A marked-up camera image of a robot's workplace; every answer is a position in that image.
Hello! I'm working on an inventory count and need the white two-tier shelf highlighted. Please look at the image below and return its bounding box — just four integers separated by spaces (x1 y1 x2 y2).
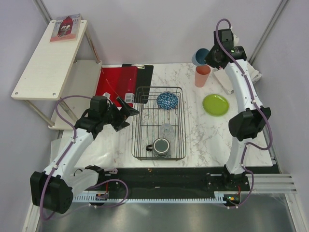
11 20 102 124

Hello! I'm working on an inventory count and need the blue patterned ceramic bowl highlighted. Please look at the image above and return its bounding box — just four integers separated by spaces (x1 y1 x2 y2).
156 91 179 110

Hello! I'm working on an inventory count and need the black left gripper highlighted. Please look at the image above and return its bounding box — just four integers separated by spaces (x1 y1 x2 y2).
100 97 139 131

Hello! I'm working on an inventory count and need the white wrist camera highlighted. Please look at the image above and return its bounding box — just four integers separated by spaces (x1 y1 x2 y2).
233 34 239 46
103 92 111 98

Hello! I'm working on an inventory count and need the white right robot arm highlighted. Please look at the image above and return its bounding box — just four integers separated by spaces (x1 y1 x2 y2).
204 29 271 190

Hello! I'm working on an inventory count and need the clear glass tumbler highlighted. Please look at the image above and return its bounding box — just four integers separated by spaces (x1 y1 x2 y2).
159 123 174 141

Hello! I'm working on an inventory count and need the dark green ceramic mug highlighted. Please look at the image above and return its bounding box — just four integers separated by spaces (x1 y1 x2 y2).
145 138 171 158

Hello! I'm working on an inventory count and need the pink plastic cup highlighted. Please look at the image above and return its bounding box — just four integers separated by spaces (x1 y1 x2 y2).
195 65 211 87

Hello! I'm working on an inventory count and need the red transparent plastic folder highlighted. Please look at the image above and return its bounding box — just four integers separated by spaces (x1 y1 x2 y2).
96 66 138 107

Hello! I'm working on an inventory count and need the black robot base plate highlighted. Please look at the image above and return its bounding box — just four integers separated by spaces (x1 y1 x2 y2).
78 167 252 199

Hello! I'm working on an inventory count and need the light blue plastic cup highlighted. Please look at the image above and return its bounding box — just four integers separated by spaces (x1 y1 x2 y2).
192 48 209 66

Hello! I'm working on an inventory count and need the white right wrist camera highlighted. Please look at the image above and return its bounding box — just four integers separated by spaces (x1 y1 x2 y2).
233 34 239 46

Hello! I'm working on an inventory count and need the lime green plastic plate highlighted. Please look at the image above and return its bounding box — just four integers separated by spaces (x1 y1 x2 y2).
202 94 229 116

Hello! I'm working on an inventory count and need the red illustrated book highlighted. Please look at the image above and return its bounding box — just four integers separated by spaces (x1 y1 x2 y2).
50 14 82 43

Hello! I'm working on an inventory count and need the black clipboard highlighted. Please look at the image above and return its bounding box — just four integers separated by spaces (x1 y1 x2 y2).
122 63 154 104

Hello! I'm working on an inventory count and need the white spiral notebook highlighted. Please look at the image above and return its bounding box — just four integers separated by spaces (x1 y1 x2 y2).
212 63 262 95

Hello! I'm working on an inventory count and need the black wire dish rack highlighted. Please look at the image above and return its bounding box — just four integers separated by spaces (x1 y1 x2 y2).
132 87 186 161

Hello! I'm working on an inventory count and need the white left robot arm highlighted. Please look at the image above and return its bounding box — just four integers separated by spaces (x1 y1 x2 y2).
30 96 139 220

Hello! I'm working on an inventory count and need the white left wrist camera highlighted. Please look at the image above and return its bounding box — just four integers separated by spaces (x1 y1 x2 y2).
103 92 111 98

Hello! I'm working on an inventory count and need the light blue cable duct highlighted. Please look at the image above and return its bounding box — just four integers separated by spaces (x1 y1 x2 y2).
72 191 226 204

